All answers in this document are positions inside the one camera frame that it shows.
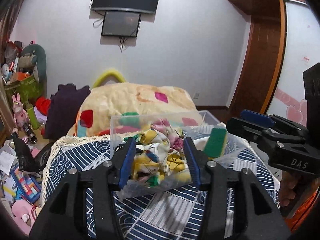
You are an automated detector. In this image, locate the yellow green sponge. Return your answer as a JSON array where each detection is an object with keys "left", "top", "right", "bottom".
[{"left": 203, "top": 128, "right": 227, "bottom": 159}]

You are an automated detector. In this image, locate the floral fabric scrunchie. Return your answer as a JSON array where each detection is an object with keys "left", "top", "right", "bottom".
[{"left": 131, "top": 119, "right": 191, "bottom": 187}]

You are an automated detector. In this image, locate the person's right hand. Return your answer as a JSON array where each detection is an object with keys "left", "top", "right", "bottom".
[{"left": 278, "top": 171, "right": 299, "bottom": 206}]

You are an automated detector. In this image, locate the clear plastic storage bin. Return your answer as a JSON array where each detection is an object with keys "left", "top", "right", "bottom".
[{"left": 110, "top": 111, "right": 245, "bottom": 200}]

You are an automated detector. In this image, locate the blue white patterned tablecloth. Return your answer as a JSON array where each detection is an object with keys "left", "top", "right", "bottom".
[{"left": 42, "top": 135, "right": 279, "bottom": 239}]

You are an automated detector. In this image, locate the yellow fuzzy hoop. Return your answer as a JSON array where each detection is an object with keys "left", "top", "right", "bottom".
[{"left": 92, "top": 68, "right": 126, "bottom": 88}]

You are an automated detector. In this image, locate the dark purple garment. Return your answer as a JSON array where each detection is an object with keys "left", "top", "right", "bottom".
[{"left": 44, "top": 83, "right": 91, "bottom": 141}]

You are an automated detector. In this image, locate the red fabric item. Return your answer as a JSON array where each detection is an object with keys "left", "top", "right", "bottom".
[{"left": 35, "top": 96, "right": 51, "bottom": 116}]

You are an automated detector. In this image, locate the colourful striped box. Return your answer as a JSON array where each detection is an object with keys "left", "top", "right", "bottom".
[{"left": 10, "top": 164, "right": 41, "bottom": 204}]

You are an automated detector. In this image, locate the green bottle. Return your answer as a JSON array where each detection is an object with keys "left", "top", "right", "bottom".
[{"left": 26, "top": 103, "right": 39, "bottom": 129}]

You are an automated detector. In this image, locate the pink rabbit toy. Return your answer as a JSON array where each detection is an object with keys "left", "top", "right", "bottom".
[{"left": 12, "top": 93, "right": 30, "bottom": 129}]

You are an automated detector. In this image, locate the pink plush toy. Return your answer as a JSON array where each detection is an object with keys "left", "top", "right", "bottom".
[{"left": 11, "top": 199, "right": 41, "bottom": 236}]

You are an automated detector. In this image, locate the green cardboard box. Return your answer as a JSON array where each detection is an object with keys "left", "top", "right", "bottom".
[{"left": 4, "top": 75, "right": 43, "bottom": 105}]

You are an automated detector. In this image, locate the brown wooden door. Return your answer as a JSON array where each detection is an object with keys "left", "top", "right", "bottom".
[{"left": 226, "top": 0, "right": 287, "bottom": 118}]

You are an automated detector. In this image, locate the teal neck pillow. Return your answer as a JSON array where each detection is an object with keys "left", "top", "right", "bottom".
[{"left": 17, "top": 44, "right": 47, "bottom": 83}]

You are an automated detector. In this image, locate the small black wall monitor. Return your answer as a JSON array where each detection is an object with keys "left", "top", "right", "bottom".
[{"left": 101, "top": 11, "right": 141, "bottom": 37}]

